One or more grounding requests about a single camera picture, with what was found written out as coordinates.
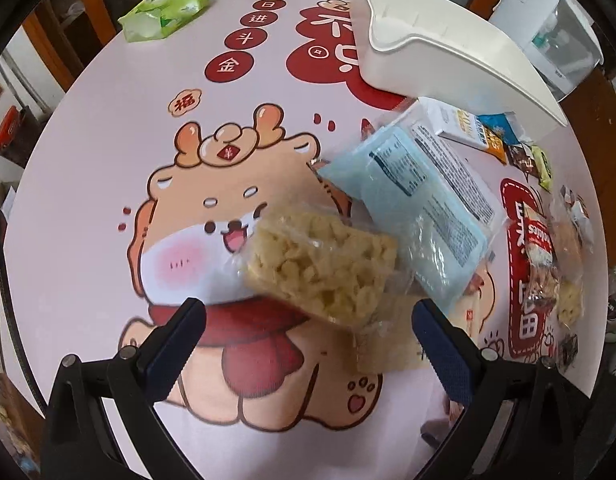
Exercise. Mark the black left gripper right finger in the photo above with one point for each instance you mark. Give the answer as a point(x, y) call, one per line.
point(519, 420)

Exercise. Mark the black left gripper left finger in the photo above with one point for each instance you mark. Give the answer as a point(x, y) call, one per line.
point(78, 441)

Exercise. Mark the light blue snack packet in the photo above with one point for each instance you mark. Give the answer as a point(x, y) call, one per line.
point(418, 189)

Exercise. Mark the green pineapple cake packet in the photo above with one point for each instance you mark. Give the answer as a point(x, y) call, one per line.
point(543, 167)

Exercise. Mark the yellow rice cracker snack pack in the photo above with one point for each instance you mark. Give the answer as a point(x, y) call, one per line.
point(325, 266)

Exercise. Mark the brown chocolate snack packet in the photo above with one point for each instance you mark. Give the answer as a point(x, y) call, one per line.
point(520, 156)

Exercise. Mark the small dark candy packet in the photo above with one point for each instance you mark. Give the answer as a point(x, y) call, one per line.
point(567, 352)

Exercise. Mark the red white snack packet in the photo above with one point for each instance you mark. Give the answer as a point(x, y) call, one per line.
point(541, 293)

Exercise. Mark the clear cracker snack pack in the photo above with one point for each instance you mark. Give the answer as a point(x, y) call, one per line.
point(572, 236)

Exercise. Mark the white orange snack bar packet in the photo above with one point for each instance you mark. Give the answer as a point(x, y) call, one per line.
point(458, 125)

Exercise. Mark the white plastic storage bin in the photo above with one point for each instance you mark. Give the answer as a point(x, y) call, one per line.
point(438, 49)

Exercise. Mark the green tissue pack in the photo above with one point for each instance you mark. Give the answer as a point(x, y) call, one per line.
point(158, 19)

